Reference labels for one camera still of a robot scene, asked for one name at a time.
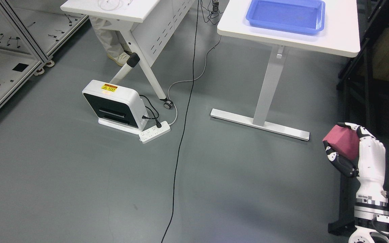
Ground person in beige clothes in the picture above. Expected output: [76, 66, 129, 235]
[89, 16, 132, 66]

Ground white folding table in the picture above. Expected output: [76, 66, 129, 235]
[60, 0, 193, 109]

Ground white power strip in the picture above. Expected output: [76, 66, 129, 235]
[139, 120, 171, 144]

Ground long black floor cable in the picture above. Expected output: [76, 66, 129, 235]
[161, 0, 202, 243]

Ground white box appliance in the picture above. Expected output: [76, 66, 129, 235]
[82, 80, 147, 134]

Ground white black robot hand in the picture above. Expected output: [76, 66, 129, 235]
[323, 123, 386, 196]

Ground white standing desk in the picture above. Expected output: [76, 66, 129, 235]
[210, 0, 361, 141]

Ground pink cube block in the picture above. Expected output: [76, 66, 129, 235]
[322, 125, 360, 160]

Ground grey floor cable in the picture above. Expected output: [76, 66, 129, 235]
[167, 34, 222, 124]

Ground aluminium frame rack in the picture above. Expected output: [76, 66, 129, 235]
[0, 0, 88, 108]

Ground robot forearm with wrist rings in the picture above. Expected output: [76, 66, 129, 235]
[348, 191, 389, 243]

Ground blue plastic tray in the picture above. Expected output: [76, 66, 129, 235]
[245, 0, 326, 35]

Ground black metal left shelf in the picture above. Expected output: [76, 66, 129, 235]
[328, 0, 389, 237]

